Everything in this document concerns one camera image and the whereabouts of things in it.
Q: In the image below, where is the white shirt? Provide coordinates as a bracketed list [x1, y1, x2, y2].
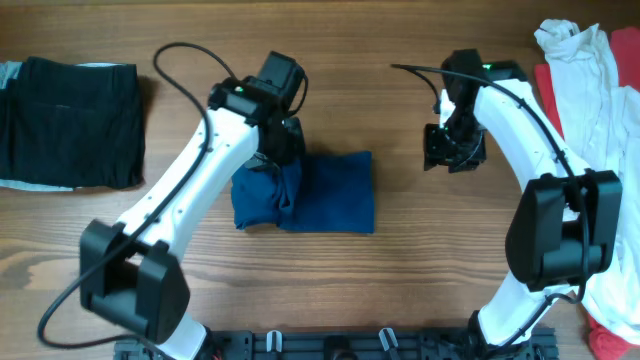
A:
[531, 18, 640, 346]

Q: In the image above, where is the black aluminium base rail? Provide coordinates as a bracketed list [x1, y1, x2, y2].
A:
[113, 327, 559, 360]

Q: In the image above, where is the black cable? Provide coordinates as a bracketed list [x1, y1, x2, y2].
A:
[389, 62, 594, 351]
[36, 41, 311, 351]

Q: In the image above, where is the right black cable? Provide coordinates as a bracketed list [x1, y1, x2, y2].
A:
[389, 62, 594, 351]

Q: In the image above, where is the blue t-shirt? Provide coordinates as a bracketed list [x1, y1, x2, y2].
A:
[231, 151, 375, 234]

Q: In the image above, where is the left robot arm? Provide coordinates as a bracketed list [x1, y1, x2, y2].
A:
[80, 51, 308, 359]

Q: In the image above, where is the left black cable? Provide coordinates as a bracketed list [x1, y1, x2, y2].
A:
[36, 41, 311, 351]

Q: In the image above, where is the folded black garment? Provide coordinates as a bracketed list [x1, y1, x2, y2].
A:
[1, 57, 145, 190]

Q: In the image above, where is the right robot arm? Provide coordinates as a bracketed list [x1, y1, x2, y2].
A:
[424, 49, 622, 359]

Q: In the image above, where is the red garment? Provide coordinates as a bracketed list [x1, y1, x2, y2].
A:
[532, 26, 640, 360]

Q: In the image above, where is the folded light grey garment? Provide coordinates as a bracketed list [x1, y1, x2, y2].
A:
[1, 61, 115, 192]

